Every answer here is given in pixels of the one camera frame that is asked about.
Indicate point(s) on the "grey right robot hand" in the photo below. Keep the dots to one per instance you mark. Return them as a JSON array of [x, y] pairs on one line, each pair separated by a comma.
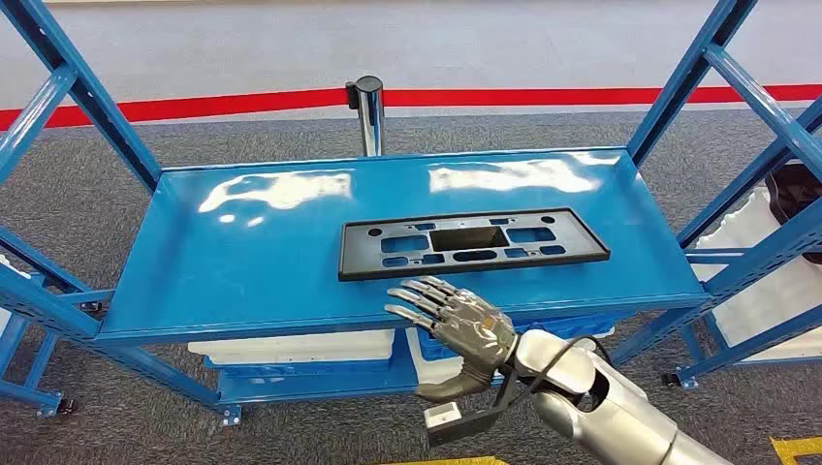
[[475, 334]]

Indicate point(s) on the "black plastic panel with cutouts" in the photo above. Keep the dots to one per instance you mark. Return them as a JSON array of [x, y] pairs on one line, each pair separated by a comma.
[[359, 257]]

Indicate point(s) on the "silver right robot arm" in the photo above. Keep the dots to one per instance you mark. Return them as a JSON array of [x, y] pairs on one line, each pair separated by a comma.
[[616, 417]]

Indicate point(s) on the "white plastic crate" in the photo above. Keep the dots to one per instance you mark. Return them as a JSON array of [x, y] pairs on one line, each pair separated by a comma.
[[436, 372], [289, 346]]

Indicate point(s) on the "yellow floor tape square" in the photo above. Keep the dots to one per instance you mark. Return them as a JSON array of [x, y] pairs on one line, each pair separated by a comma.
[[449, 461], [796, 449]]

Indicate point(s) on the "white stacked plastic crates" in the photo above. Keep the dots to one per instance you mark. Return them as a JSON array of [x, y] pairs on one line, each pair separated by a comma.
[[764, 301]]

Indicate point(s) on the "red barrier belt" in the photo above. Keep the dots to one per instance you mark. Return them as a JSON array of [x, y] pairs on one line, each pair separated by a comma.
[[192, 106]]

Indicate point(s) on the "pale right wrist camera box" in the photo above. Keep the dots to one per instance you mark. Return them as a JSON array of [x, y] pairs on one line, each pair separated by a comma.
[[443, 416]]

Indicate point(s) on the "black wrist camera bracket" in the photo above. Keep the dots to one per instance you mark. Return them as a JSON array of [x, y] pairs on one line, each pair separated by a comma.
[[469, 427]]

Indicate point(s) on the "chrome stanchion post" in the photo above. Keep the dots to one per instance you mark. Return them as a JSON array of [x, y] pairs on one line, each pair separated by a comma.
[[369, 115]]

